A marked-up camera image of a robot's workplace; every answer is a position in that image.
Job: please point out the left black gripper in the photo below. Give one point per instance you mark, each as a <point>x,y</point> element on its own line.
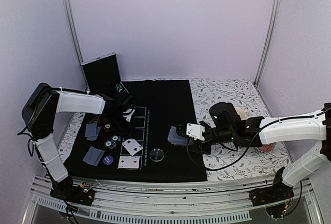
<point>128,132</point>

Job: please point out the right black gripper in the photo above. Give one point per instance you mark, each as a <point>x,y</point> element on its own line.
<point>200,149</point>

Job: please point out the green white poker chip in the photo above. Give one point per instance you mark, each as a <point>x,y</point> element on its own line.
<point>115,138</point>
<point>110,144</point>

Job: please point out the face-up clubs card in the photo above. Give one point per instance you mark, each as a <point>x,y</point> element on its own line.
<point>132,146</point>

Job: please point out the aluminium poker chip case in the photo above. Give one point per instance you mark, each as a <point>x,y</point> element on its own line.
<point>102,74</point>

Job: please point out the face-up diamond card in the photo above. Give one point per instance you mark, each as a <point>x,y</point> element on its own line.
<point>129,162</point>

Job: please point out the blue playing card deck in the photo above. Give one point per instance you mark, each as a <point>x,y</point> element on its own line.
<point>175,139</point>

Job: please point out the red black triangle piece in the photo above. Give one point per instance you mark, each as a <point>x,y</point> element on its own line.
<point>94,120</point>

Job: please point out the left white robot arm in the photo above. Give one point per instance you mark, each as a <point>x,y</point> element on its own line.
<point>49,110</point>

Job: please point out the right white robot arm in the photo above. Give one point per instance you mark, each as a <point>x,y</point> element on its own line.
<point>260,131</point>

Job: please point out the cream white cup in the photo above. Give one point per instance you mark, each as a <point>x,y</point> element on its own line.
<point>241,113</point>

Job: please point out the green chip stack in case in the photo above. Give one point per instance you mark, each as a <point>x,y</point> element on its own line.
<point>119,88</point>

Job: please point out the floral white tablecloth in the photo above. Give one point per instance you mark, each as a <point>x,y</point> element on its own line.
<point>221,164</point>

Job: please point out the red patterned bowl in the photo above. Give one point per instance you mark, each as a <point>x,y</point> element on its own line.
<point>266,148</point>

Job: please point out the black poker mat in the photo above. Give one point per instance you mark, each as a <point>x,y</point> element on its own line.
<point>160,105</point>

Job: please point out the purple small blind button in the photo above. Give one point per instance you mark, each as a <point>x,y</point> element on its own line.
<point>108,160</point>

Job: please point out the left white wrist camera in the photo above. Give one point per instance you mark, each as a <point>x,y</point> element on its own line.
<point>128,114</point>

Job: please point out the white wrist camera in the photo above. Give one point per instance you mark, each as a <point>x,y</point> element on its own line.
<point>128,114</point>
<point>193,131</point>

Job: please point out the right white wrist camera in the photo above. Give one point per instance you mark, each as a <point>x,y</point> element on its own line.
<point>193,131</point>

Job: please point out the aluminium front rail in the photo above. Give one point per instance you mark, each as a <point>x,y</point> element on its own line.
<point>199,202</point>

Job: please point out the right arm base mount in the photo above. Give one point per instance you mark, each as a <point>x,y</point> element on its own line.
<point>278,191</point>

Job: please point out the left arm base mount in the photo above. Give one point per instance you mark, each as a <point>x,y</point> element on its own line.
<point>65,190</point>

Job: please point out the left aluminium frame post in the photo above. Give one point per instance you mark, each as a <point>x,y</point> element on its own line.
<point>73,31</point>

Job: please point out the aluminium frame post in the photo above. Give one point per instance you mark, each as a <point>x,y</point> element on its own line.
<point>73,31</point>
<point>268,42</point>

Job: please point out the right aluminium frame post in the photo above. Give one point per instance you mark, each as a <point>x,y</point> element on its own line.
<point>268,42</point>

